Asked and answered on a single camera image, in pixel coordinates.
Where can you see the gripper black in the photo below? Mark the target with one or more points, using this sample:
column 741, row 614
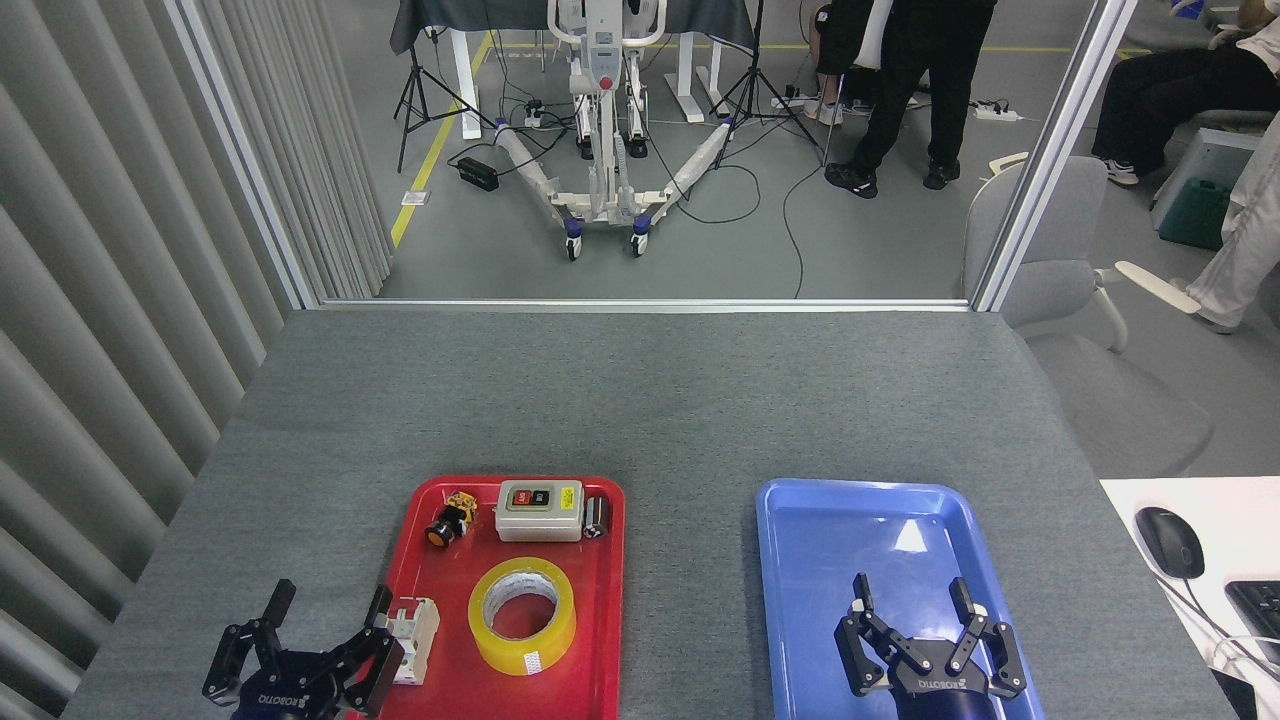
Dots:
column 290, row 690
column 940, row 690

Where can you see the yellow tape roll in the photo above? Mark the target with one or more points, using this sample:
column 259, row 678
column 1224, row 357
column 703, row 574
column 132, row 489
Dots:
column 495, row 640

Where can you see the white circuit breaker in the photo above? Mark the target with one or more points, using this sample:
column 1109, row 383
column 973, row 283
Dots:
column 418, row 630

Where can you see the blue plastic tray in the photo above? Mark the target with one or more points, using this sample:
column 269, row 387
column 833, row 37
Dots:
column 810, row 600

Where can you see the orange black push button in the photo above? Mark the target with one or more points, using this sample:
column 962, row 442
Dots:
column 445, row 528

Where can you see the black computer mouse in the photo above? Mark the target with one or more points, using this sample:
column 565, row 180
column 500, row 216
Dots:
column 1168, row 540

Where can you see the red plastic tray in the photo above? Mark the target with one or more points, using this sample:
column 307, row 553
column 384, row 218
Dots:
column 600, row 640

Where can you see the small black silver cylinder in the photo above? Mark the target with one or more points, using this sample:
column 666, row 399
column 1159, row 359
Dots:
column 597, row 516

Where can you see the black keyboard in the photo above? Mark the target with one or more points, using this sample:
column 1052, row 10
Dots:
column 1262, row 615

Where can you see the white desk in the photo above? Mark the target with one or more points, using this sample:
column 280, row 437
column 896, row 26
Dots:
column 1240, row 520

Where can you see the grey office chair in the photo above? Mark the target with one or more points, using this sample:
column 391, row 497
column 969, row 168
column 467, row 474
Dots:
column 1060, row 290

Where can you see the green plastic case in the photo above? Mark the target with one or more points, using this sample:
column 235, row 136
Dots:
column 1190, row 215

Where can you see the black power adapter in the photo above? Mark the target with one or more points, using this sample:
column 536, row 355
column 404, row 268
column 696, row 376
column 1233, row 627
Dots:
column 478, row 173

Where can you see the person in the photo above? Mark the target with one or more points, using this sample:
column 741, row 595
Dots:
column 835, row 40
column 1160, row 90
column 1245, row 240
column 920, row 70

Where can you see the white power strip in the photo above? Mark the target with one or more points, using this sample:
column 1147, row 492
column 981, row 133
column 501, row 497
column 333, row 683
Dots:
column 997, row 113

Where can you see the black tripod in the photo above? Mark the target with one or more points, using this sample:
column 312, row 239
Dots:
column 415, row 95
column 752, row 85

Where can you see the white wheeled stand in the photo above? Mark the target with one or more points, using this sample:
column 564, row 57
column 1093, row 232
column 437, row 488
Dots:
column 605, row 110

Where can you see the grey switch box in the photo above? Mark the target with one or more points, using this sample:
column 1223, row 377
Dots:
column 540, row 525

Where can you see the silver frame rail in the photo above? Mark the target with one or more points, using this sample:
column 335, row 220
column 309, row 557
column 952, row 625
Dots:
column 640, row 304

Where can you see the silver frame post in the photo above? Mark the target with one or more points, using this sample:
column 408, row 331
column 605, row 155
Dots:
column 240, row 150
column 1050, row 150

